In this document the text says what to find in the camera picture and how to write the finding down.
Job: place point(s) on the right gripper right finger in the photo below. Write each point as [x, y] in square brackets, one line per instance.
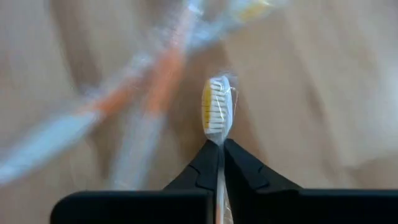
[245, 174]

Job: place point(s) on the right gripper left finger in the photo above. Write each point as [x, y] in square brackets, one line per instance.
[202, 168]

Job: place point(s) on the orange toothbrush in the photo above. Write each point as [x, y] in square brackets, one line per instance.
[216, 109]
[109, 101]
[163, 81]

